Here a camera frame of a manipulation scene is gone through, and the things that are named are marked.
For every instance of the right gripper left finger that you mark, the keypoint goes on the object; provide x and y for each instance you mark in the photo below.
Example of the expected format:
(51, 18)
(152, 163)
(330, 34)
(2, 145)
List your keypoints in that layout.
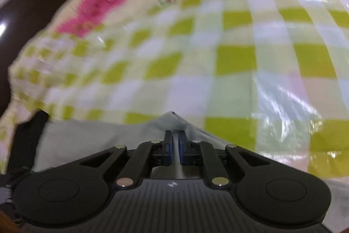
(143, 159)

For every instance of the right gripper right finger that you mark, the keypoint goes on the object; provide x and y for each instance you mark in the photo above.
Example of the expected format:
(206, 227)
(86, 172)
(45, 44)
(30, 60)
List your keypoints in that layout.
(202, 155)

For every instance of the grey-green pants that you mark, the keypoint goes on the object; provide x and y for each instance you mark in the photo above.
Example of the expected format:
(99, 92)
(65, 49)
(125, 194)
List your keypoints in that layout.
(66, 141)

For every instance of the checkered floral bedspread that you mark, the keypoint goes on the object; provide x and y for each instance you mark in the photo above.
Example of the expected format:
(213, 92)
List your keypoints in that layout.
(268, 75)

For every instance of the black folded garment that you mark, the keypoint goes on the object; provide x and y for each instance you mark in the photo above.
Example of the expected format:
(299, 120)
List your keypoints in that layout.
(25, 142)

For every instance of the dark wooden headboard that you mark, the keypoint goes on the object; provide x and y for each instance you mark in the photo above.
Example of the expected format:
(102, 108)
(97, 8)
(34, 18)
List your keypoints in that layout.
(22, 20)

